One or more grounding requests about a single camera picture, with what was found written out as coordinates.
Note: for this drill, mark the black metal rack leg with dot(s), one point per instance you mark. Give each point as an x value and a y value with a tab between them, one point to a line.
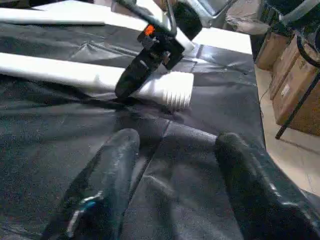
300	102

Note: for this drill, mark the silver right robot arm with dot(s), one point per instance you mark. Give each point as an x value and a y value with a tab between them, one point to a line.
210	10

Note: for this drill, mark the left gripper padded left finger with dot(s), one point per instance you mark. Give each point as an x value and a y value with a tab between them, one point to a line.
110	185

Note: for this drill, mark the white plastic table leg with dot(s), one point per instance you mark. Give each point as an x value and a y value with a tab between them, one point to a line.
75	75
50	16

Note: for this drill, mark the black work mat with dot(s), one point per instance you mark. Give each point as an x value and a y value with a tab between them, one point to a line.
50	140

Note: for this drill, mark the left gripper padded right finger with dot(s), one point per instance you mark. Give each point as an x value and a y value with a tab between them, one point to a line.
260	195

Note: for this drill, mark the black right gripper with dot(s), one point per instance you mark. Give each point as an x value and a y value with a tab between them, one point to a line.
162	44

